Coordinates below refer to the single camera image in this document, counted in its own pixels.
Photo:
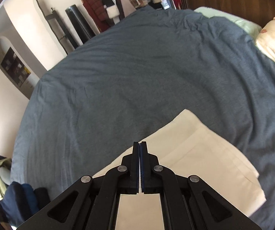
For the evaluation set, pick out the black folded garment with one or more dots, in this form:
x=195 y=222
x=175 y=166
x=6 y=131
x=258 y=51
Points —
x=42 y=197

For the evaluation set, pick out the black coat white cuff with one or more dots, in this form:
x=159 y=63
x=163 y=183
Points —
x=107 y=0

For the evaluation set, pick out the dark navy folded garment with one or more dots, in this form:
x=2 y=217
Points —
x=19 y=203

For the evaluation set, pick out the blue grey duvet cover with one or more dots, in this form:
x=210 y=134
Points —
x=126 y=83

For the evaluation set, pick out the pale green pillow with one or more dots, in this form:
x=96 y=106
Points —
x=249 y=27

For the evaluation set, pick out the black cylindrical tower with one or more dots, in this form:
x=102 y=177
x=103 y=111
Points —
x=81 y=26

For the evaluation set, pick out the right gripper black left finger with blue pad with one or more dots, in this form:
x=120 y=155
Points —
x=90 y=203

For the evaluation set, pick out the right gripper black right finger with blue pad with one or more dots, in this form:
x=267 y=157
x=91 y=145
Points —
x=188 y=202

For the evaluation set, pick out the black ladder shelf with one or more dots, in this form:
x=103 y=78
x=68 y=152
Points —
x=62 y=33

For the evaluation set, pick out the arched wall shelf niche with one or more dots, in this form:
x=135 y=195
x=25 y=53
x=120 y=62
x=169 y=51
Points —
x=15 y=69

